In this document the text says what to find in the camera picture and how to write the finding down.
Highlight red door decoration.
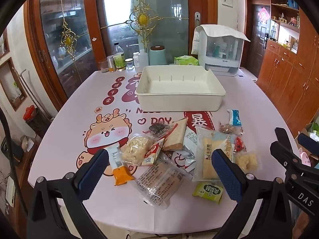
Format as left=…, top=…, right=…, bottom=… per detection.
left=258, top=7, right=269, bottom=24

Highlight large clear brown cake packet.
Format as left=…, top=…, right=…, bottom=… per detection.
left=135, top=154, right=193, bottom=211

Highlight person's trousers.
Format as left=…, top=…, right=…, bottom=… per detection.
left=120, top=229, right=217, bottom=239

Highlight small green snack packet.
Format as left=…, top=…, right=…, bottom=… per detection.
left=192, top=182, right=224, bottom=205

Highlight yellow cake packet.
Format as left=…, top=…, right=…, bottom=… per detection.
left=193, top=126, right=237, bottom=182

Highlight wooden framed glass door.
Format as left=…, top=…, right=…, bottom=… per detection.
left=26, top=0, right=220, bottom=105

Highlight small red and white packet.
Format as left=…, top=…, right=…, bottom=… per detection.
left=142, top=139, right=165, bottom=167

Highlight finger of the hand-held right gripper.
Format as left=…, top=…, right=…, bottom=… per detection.
left=298, top=132, right=319, bottom=160
left=270, top=127, right=303, bottom=175

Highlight white plastic bin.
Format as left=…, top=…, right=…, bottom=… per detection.
left=135, top=65, right=226, bottom=112

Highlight blue foil snack packet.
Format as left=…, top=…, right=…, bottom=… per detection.
left=227, top=110, right=243, bottom=127

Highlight dark waste bin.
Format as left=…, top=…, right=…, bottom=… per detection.
left=26, top=115, right=47, bottom=140

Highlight small red snack packet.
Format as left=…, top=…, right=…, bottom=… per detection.
left=233, top=136, right=247, bottom=153

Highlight white sterilizer cabinet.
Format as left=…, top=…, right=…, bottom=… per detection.
left=199, top=30, right=243, bottom=76

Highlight large gold door ornament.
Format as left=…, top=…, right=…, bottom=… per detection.
left=125, top=0, right=162, bottom=39

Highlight pink plastic object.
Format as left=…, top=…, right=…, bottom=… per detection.
left=298, top=152, right=312, bottom=167

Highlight glass cup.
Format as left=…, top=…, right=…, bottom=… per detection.
left=98, top=59, right=109, bottom=73

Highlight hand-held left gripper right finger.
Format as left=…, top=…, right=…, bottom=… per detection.
left=211, top=149, right=292, bottom=239

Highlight green label oil bottle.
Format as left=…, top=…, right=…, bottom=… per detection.
left=113, top=42, right=127, bottom=71

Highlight clear nut snack packet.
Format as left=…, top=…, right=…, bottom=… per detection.
left=219, top=121, right=243, bottom=136

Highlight clear bag of puffed crisps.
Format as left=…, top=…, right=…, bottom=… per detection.
left=121, top=134, right=154, bottom=166

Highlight black bag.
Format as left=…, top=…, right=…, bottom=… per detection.
left=0, top=137, right=23, bottom=163

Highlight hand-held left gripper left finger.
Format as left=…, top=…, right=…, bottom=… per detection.
left=26, top=149, right=110, bottom=239

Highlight white and grey snack packet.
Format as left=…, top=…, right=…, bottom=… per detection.
left=183, top=128, right=199, bottom=172

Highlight green tissue pack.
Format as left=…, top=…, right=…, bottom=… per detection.
left=174, top=55, right=198, bottom=67

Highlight dark brownie packet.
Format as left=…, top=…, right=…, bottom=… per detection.
left=149, top=122, right=172, bottom=139

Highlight silver tin can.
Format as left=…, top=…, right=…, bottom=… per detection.
left=107, top=55, right=117, bottom=72

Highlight cardboard box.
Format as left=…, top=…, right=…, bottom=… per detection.
left=294, top=122, right=319, bottom=140

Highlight small gold door ornament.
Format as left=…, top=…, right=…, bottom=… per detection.
left=58, top=21, right=79, bottom=61

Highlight clear rice crisp packet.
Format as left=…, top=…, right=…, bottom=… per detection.
left=234, top=151, right=262, bottom=172

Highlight wooden cabinet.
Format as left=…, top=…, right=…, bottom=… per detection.
left=257, top=0, right=319, bottom=135

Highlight brown paper bag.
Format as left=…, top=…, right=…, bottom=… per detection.
left=162, top=117, right=188, bottom=152

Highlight white squeeze bottle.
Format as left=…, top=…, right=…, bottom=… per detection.
left=139, top=50, right=150, bottom=68

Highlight wooden wall niche frame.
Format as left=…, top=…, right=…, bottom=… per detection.
left=0, top=57, right=28, bottom=111

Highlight teal canister with brown lid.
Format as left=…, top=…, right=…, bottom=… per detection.
left=149, top=45, right=168, bottom=66

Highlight white quilted cloth cover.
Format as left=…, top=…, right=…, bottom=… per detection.
left=191, top=24, right=251, bottom=55

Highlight dark entrance door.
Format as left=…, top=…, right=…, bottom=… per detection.
left=250, top=4, right=271, bottom=71

